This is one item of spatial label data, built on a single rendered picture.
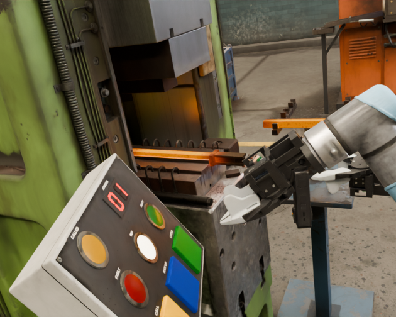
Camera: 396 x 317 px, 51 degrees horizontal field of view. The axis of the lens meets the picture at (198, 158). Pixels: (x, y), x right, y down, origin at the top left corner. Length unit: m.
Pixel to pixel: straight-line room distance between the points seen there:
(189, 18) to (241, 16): 7.79
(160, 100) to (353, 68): 3.26
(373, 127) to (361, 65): 3.87
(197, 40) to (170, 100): 0.41
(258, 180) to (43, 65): 0.50
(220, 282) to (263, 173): 0.61
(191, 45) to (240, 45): 7.87
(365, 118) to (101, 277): 0.46
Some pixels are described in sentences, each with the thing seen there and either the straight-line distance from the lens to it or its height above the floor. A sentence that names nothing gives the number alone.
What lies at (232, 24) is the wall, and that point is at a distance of 8.98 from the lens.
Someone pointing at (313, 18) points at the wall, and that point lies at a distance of 8.63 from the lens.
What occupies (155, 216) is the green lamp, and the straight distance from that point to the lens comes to 0.79.
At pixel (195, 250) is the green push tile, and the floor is 1.00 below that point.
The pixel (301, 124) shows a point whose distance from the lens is 1.46.
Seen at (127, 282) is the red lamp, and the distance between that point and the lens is 0.62.
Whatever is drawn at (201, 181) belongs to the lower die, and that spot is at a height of 0.96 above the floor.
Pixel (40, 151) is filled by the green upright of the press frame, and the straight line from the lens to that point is 0.96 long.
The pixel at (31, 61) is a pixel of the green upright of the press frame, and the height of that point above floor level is 1.38.
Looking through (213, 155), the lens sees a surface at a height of 1.01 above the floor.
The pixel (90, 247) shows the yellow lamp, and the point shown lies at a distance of 0.59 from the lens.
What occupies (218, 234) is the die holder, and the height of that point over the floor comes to 0.83.
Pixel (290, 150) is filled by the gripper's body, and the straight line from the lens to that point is 0.71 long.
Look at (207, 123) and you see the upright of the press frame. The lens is 1.50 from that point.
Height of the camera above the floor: 1.47
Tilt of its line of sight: 22 degrees down
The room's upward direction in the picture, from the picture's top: 10 degrees counter-clockwise
